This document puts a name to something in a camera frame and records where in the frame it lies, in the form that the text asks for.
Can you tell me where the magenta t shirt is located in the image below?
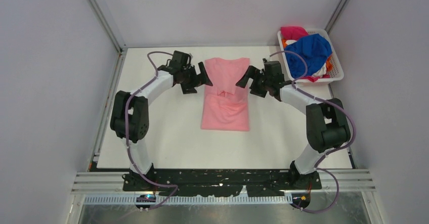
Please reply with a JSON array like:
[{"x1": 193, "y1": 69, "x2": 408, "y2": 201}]
[{"x1": 280, "y1": 26, "x2": 309, "y2": 40}]

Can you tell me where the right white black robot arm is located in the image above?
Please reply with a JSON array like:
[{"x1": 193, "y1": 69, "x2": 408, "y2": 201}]
[{"x1": 236, "y1": 61, "x2": 351, "y2": 189}]

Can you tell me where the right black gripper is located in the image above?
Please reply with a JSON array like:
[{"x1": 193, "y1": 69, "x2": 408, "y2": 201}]
[{"x1": 236, "y1": 66, "x2": 271, "y2": 99}]

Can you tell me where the pink t shirt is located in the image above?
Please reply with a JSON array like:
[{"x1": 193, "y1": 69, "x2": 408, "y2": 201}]
[{"x1": 201, "y1": 58, "x2": 250, "y2": 131}]

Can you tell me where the white plastic laundry basket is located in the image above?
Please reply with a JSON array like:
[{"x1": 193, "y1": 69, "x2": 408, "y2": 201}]
[{"x1": 277, "y1": 28, "x2": 344, "y2": 84}]

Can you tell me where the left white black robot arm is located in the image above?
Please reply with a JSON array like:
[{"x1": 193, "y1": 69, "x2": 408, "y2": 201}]
[{"x1": 110, "y1": 51, "x2": 213, "y2": 191}]

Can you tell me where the blue t shirt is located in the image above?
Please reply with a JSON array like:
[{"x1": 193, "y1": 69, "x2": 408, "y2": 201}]
[{"x1": 283, "y1": 33, "x2": 332, "y2": 79}]

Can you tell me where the white slotted cable duct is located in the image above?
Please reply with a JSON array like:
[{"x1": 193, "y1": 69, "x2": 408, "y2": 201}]
[{"x1": 83, "y1": 193, "x2": 292, "y2": 205}]

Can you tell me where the aluminium frame rail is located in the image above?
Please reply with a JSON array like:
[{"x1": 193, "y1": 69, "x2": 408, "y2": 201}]
[{"x1": 72, "y1": 169, "x2": 375, "y2": 196}]

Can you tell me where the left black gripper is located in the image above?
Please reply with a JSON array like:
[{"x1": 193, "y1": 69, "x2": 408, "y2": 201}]
[{"x1": 181, "y1": 63, "x2": 212, "y2": 95}]

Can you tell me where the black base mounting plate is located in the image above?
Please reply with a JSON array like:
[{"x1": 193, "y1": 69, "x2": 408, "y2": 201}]
[{"x1": 122, "y1": 168, "x2": 322, "y2": 197}]

